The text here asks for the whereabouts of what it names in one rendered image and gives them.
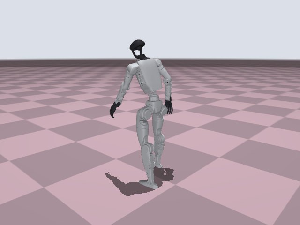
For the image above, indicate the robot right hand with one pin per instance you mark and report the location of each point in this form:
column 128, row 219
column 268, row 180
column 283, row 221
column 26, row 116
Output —
column 169, row 105

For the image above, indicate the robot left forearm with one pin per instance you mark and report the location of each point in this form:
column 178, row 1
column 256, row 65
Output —
column 120, row 95

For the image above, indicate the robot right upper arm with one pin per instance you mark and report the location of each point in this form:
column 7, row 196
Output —
column 167, row 79

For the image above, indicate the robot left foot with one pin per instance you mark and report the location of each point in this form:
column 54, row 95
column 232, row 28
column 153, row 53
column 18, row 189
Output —
column 145, row 183

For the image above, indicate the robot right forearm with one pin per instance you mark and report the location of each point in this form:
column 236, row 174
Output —
column 168, row 91

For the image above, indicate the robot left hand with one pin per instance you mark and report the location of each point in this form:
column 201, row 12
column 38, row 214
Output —
column 113, row 108

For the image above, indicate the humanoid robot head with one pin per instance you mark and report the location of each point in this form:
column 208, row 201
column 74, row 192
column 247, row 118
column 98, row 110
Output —
column 137, row 45

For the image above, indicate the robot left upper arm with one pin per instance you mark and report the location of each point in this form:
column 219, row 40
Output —
column 131, row 70

